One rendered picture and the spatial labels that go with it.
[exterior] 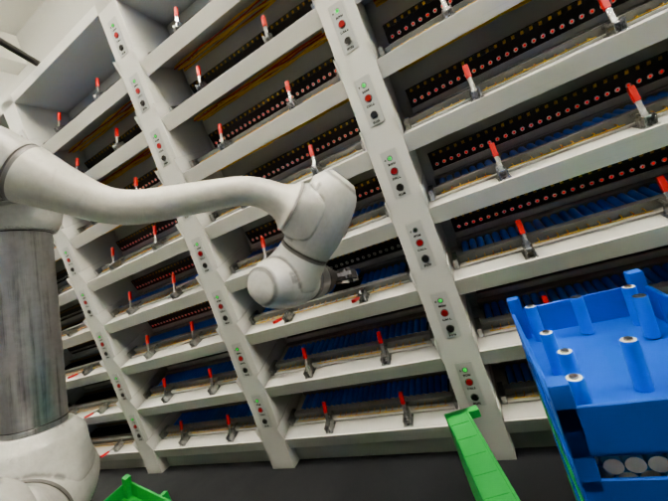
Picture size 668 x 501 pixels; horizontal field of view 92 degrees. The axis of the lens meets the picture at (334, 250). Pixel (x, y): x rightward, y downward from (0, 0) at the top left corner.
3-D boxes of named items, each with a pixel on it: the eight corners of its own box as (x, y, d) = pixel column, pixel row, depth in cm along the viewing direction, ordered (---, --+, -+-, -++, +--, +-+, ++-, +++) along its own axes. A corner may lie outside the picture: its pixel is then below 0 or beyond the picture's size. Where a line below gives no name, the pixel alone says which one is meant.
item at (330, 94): (349, 97, 84) (325, 42, 80) (189, 186, 108) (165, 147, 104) (362, 95, 102) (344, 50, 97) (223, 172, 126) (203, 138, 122)
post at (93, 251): (161, 473, 139) (10, 94, 133) (148, 473, 143) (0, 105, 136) (197, 440, 157) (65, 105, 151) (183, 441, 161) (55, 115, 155)
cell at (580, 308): (571, 299, 53) (584, 336, 53) (584, 296, 52) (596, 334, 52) (568, 296, 54) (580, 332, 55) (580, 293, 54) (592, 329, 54)
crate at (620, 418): (865, 444, 26) (836, 350, 25) (571, 458, 33) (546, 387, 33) (652, 313, 53) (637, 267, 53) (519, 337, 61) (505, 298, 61)
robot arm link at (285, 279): (310, 314, 71) (338, 263, 69) (266, 326, 57) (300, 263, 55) (275, 287, 76) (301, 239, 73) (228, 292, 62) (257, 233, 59)
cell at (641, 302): (634, 298, 46) (648, 341, 46) (650, 295, 45) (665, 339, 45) (628, 295, 48) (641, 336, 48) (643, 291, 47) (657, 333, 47)
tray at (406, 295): (423, 303, 86) (411, 274, 83) (250, 345, 111) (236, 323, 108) (423, 267, 104) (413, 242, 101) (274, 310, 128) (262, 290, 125)
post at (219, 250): (294, 468, 111) (110, -13, 105) (272, 468, 115) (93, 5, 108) (318, 428, 129) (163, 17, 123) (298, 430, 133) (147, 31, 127)
